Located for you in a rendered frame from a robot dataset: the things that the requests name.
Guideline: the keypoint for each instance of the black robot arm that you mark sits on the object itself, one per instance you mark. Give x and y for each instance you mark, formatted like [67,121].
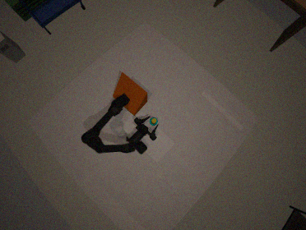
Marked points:
[92,138]

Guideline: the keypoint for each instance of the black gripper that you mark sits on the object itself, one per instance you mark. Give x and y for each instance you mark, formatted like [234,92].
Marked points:
[140,121]

